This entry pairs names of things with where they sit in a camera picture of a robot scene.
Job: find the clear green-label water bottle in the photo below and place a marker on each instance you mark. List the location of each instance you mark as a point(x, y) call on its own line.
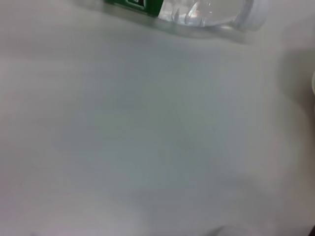
point(197, 12)

